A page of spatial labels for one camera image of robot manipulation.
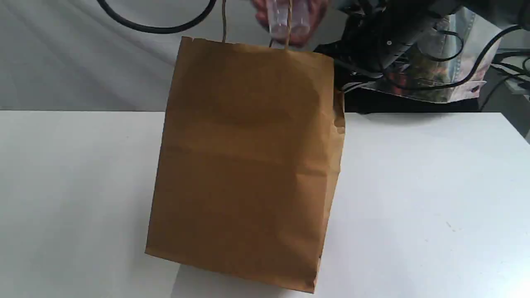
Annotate person's left hand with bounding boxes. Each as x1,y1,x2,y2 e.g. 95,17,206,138
251,0,330,47

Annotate brown paper bag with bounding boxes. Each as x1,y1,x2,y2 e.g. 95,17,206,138
145,19,346,293

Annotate orange-capped clear tube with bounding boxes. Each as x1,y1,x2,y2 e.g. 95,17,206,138
265,0,289,40
290,0,311,36

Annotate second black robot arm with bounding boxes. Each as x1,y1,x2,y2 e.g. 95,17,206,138
315,0,529,92

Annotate person's torso camouflage jacket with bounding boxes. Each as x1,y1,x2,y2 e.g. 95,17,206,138
335,0,501,114

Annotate black cables on side table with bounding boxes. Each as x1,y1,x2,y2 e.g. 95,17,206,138
480,50,530,112

